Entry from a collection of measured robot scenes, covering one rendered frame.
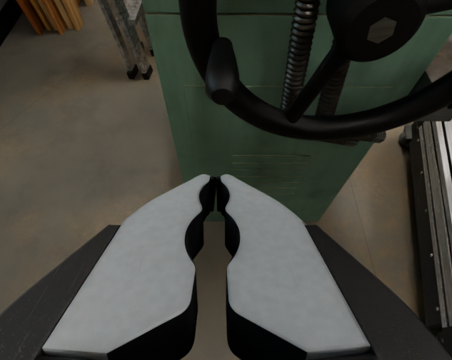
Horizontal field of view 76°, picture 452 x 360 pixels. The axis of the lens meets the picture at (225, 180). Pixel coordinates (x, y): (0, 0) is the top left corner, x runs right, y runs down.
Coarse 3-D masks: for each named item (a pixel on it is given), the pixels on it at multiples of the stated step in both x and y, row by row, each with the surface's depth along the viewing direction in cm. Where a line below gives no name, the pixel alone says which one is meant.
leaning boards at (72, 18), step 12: (24, 0) 143; (36, 0) 146; (48, 0) 143; (60, 0) 146; (72, 0) 150; (84, 0) 168; (24, 12) 144; (36, 12) 152; (48, 12) 145; (60, 12) 150; (72, 12) 150; (36, 24) 151; (48, 24) 155; (60, 24) 153; (72, 24) 156
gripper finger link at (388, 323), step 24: (336, 264) 7; (360, 264) 7; (360, 288) 7; (384, 288) 7; (360, 312) 6; (384, 312) 6; (408, 312) 6; (384, 336) 6; (408, 336) 6; (432, 336) 6
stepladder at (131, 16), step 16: (112, 0) 108; (128, 0) 124; (112, 16) 116; (128, 16) 117; (144, 16) 135; (112, 32) 120; (128, 32) 118; (144, 32) 136; (128, 64) 132; (144, 64) 133
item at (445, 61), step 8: (448, 48) 51; (440, 56) 49; (448, 56) 49; (432, 64) 48; (440, 64) 48; (448, 64) 48; (424, 72) 48; (432, 72) 47; (440, 72) 47; (424, 80) 48; (432, 80) 46; (416, 88) 50; (440, 112) 50; (448, 112) 50; (416, 120) 52; (424, 120) 52; (432, 120) 52; (440, 120) 52; (448, 120) 52
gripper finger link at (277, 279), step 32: (224, 192) 11; (256, 192) 10; (256, 224) 9; (288, 224) 9; (256, 256) 8; (288, 256) 8; (320, 256) 8; (256, 288) 7; (288, 288) 7; (320, 288) 7; (256, 320) 6; (288, 320) 6; (320, 320) 6; (352, 320) 6; (256, 352) 6; (288, 352) 6; (320, 352) 5; (352, 352) 6
